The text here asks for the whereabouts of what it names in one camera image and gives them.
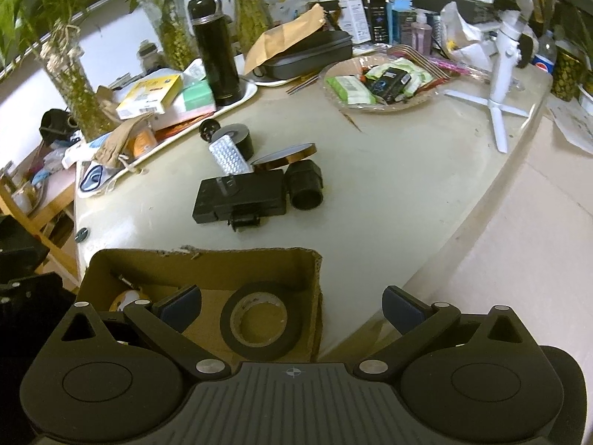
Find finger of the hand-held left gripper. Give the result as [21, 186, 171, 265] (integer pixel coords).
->
[0, 215, 50, 283]
[0, 273, 64, 309]

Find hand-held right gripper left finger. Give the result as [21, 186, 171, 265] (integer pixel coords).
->
[44, 284, 232, 381]

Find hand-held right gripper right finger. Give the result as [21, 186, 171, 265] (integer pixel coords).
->
[353, 285, 545, 381]

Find brown cardboard box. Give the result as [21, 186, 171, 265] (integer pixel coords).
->
[75, 247, 324, 365]

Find black tape roll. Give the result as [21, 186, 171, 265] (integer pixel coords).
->
[219, 281, 303, 361]

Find black adapter block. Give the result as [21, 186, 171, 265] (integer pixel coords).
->
[192, 169, 288, 233]

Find silver perforated metal piece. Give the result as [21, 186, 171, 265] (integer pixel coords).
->
[208, 132, 253, 177]

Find black cylinder device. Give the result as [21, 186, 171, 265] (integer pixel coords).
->
[219, 123, 254, 161]

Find amber tape roll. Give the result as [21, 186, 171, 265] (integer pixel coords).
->
[250, 143, 318, 168]

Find wooden chair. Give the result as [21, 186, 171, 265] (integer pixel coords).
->
[0, 160, 80, 290]

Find yellow round toy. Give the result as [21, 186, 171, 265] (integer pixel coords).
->
[110, 290, 152, 312]

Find blue rimmed face mask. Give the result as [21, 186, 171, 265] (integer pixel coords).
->
[79, 164, 115, 194]

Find white blue printed leaflet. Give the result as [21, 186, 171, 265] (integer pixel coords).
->
[62, 139, 100, 170]

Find orange packet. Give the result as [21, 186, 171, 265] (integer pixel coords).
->
[133, 127, 157, 157]

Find glass vase with dried flowers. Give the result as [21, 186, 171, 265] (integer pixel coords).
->
[0, 0, 119, 142]

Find red flat packet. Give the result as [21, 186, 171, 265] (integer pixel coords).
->
[158, 113, 217, 140]

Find thin brown stick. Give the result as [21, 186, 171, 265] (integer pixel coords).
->
[340, 110, 365, 134]

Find yellow white carton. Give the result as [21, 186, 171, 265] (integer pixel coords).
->
[115, 74, 183, 120]

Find green tissue pack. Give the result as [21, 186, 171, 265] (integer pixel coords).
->
[180, 79, 217, 114]

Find glass bowl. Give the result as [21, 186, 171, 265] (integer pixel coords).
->
[323, 53, 449, 113]

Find white plastic tray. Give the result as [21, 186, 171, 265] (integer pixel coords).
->
[76, 53, 259, 195]

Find green wipes pack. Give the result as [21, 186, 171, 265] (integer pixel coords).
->
[325, 75, 378, 106]

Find black packet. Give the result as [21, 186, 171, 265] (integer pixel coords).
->
[366, 67, 413, 103]

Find small glass jar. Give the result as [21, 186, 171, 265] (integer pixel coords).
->
[138, 41, 161, 73]

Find pink patterned wrapper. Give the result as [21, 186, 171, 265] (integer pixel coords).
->
[428, 56, 487, 80]

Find brown wooden chopsticks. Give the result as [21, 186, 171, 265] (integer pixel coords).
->
[286, 74, 325, 94]

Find white paper sheet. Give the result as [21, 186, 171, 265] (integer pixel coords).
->
[547, 97, 593, 155]

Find black thermos bottle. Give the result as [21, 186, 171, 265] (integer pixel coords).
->
[188, 0, 240, 106]

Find white gimbal tripod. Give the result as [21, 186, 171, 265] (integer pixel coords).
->
[445, 0, 540, 154]

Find glass vase with bamboo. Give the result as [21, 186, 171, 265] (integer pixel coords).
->
[109, 0, 198, 72]
[222, 0, 275, 54]

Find black zip case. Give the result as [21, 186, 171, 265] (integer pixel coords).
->
[252, 32, 354, 80]

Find pink liquid bottle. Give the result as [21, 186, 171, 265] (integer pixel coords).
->
[410, 10, 434, 49]

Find white plastic bag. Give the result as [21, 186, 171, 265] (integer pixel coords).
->
[438, 2, 498, 72]

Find blue product box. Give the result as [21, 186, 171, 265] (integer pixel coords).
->
[391, 2, 418, 45]

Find cola bottle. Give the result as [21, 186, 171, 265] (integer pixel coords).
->
[533, 30, 558, 75]

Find black product box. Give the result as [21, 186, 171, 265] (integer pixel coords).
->
[368, 0, 394, 45]

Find manila envelope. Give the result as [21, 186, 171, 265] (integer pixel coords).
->
[244, 4, 327, 75]

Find white product box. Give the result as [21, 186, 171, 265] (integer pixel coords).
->
[342, 0, 371, 43]

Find black rectangular device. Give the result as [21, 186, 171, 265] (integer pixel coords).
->
[411, 0, 501, 24]

